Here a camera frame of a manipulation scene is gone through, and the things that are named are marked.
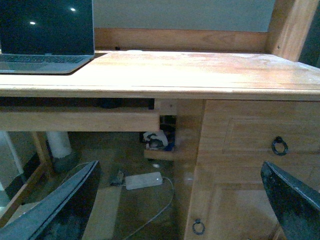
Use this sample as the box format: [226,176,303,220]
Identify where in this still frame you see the wooden desk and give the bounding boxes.
[0,0,320,240]

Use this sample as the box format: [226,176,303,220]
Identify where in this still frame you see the white power cable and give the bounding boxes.
[122,176,175,240]

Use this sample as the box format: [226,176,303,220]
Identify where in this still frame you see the cluttered items under desk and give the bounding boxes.
[139,115,177,152]

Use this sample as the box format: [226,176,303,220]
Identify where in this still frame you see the grey laptop computer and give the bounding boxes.
[0,0,95,75]

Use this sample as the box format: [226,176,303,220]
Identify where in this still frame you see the white power adapter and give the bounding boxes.
[125,172,163,190]

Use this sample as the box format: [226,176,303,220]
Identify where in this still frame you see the black wireless mouse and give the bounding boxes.
[97,98,123,109]

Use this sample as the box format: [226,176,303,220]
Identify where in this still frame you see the white cylindrical leg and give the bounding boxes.
[46,131,72,159]

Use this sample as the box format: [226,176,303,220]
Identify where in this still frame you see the lower black ring handle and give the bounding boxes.
[191,218,206,236]

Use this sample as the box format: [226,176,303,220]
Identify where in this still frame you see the wooden keyboard tray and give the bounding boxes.
[0,97,160,132]

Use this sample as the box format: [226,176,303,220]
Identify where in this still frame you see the upper black ring handle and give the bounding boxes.
[271,136,289,157]

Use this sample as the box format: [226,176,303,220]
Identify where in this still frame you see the black ring handle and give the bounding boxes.
[271,136,289,157]
[191,218,206,236]

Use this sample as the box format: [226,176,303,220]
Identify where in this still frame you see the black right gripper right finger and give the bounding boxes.
[260,161,320,240]

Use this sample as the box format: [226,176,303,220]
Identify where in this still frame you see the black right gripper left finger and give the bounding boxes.
[0,161,101,240]

